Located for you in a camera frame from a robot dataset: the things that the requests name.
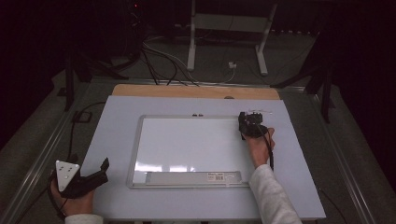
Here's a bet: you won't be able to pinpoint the left hand-held gripper black cable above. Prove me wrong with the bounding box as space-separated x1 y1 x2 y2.
45 100 107 218

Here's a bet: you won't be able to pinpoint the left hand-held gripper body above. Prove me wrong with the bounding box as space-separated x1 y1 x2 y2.
54 160 109 200

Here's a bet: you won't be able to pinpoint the black tripod stand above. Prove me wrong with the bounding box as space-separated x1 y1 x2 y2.
63 50 142 112
270 31 336 124

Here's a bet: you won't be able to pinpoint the black square floor plate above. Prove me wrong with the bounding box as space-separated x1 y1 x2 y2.
71 110 93 123

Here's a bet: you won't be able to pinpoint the person's right hand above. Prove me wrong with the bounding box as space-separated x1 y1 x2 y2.
244 127 276 169

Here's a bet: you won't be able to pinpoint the white metal stand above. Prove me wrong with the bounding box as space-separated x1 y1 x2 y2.
186 0 278 77

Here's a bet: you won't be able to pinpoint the dark equipment rack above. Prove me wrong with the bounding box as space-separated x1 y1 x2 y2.
122 0 148 62

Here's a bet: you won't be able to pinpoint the white cable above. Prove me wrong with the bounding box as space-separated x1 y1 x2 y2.
143 35 236 85

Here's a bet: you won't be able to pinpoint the large white sheet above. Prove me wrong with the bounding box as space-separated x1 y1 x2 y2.
79 94 327 221

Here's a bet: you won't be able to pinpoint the hand-held gripper black cable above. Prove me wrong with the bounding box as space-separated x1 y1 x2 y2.
45 100 107 218
257 124 348 224

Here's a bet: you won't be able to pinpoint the silver framed whiteboard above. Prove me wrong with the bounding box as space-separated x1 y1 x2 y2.
125 114 263 190

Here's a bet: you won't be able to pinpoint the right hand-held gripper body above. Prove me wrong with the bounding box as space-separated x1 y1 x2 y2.
244 108 274 140

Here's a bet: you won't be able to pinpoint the person's left hand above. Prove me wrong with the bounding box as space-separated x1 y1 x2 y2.
49 169 96 217

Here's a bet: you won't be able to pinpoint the metal floor rail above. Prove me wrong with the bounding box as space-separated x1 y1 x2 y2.
306 90 377 224
0 78 94 223

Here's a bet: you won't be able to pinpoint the right hand-held gripper black cable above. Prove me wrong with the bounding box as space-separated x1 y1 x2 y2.
257 124 348 224

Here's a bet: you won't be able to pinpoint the black floor cables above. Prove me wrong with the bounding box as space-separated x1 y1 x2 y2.
140 43 201 88

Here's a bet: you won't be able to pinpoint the wooden table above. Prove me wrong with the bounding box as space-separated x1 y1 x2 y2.
111 83 281 101

